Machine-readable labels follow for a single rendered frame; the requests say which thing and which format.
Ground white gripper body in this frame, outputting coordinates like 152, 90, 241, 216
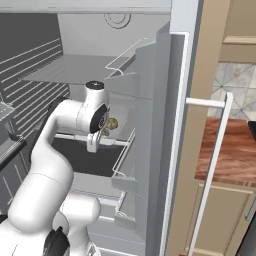
86, 132, 101, 154

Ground grey fridge drawer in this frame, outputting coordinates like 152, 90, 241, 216
68, 171, 128, 209

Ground grey fridge door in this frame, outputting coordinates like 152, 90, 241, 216
103, 0, 205, 256

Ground glass fridge shelf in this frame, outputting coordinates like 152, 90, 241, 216
21, 54, 135, 86

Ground grey open fridge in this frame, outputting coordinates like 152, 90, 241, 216
0, 0, 205, 256

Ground beige tall cabinet panel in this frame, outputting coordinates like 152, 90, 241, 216
165, 0, 233, 256

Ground beige base cupboard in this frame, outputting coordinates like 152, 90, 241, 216
184, 180, 256, 256

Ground black worktop appliance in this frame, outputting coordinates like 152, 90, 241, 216
247, 120, 256, 142

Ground dark appliance front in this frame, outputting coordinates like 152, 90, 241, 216
234, 225, 256, 256

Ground white fridge door handle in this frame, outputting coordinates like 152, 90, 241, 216
185, 91, 235, 256

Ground grey cupboard handle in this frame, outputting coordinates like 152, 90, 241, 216
244, 195, 256, 222

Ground beige wall cupboard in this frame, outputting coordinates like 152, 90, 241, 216
218, 0, 256, 64

